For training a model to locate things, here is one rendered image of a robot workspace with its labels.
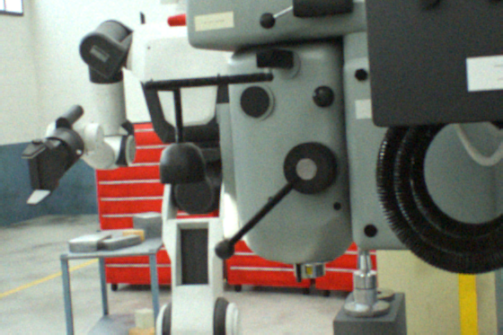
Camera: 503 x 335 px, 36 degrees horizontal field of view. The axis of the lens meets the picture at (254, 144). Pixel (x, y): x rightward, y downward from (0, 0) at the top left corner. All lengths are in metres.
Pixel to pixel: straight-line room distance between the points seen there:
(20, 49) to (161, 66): 10.74
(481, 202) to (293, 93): 0.29
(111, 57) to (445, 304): 1.60
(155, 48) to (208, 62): 0.13
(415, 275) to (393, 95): 2.23
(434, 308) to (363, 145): 2.00
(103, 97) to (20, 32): 10.64
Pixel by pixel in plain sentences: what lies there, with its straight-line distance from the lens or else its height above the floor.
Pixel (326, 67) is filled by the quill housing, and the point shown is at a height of 1.59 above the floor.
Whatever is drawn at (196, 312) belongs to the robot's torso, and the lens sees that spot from 1.90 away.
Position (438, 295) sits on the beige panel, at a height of 0.80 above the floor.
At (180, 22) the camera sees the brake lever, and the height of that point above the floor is 1.70.
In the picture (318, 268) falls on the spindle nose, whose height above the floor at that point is 1.29.
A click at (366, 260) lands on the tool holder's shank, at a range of 1.56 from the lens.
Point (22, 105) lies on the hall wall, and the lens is 12.53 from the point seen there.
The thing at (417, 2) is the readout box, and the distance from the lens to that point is 0.76.
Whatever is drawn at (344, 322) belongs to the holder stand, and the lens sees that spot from 1.54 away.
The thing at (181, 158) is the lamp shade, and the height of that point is 1.47.
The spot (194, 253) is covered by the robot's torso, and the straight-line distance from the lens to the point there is 1.96.
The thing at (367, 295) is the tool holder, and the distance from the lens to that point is 1.56.
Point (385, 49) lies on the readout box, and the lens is 0.76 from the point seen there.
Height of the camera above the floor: 1.55
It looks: 3 degrees down
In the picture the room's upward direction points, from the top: 4 degrees counter-clockwise
